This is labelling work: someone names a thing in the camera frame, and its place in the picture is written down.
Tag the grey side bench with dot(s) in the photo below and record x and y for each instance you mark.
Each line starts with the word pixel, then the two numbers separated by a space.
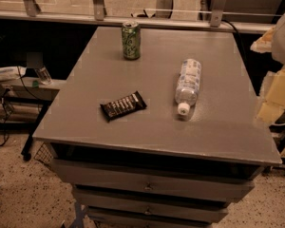
pixel 22 91

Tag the clear plastic water bottle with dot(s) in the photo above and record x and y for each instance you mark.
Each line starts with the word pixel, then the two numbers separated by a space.
pixel 188 86

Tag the black chocolate bar wrapper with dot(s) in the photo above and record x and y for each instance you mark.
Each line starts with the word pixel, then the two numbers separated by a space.
pixel 124 106

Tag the green soda can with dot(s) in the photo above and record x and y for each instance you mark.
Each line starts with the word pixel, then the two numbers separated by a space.
pixel 131 40

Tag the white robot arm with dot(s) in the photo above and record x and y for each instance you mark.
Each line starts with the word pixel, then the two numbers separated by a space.
pixel 278 43

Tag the white tissue pack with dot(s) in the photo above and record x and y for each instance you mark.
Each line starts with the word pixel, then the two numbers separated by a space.
pixel 11 73

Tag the grey drawer cabinet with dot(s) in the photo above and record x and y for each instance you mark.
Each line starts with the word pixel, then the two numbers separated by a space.
pixel 155 168

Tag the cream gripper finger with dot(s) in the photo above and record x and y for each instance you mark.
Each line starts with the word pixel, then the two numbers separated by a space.
pixel 264 43
pixel 272 97

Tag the small clear bottle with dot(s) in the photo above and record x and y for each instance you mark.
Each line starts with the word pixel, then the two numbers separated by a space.
pixel 43 75

